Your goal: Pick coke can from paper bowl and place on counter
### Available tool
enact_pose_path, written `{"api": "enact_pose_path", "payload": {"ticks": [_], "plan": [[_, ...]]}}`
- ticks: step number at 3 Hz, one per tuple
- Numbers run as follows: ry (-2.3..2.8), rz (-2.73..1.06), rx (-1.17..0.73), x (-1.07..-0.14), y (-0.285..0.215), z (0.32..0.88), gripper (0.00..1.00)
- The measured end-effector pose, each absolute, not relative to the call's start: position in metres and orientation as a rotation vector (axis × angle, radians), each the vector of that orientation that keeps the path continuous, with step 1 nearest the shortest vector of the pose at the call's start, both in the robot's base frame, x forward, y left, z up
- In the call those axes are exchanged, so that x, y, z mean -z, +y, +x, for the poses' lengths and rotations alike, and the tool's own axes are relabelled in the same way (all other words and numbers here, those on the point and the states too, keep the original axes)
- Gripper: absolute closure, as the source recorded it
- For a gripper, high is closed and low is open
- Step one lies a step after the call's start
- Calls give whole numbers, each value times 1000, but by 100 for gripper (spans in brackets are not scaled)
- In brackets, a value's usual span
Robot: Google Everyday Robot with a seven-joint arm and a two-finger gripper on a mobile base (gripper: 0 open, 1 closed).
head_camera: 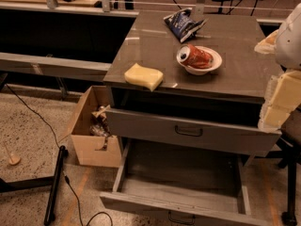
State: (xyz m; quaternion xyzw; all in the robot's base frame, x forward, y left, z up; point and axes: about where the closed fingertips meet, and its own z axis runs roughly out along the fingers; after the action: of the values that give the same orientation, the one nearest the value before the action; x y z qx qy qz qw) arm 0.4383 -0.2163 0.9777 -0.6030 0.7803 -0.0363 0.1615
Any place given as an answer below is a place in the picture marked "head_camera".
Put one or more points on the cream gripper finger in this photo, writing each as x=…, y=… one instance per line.
x=282, y=97
x=267, y=45

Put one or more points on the red coke can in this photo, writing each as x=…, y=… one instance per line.
x=190, y=55

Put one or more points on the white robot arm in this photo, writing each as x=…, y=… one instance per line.
x=288, y=42

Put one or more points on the white paper bowl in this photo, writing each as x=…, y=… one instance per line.
x=215, y=65

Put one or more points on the upper grey drawer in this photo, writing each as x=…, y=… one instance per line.
x=191, y=133

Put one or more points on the black stand right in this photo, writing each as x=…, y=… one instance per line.
x=290, y=156

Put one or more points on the blue chip bag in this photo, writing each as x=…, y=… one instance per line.
x=182, y=26

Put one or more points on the grey drawer cabinet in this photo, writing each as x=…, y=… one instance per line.
x=232, y=94

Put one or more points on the yellow sponge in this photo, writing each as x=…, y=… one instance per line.
x=144, y=77

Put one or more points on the lower open grey drawer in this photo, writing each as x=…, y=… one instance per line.
x=185, y=185

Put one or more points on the crumpled trash in box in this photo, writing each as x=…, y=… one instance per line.
x=99, y=124

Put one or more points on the cardboard box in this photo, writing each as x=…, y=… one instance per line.
x=92, y=150

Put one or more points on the black table leg base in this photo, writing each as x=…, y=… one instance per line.
x=51, y=181

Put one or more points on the grey metal railing beam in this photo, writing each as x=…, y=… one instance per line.
x=52, y=66

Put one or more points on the small wooden floor object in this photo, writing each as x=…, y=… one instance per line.
x=13, y=159

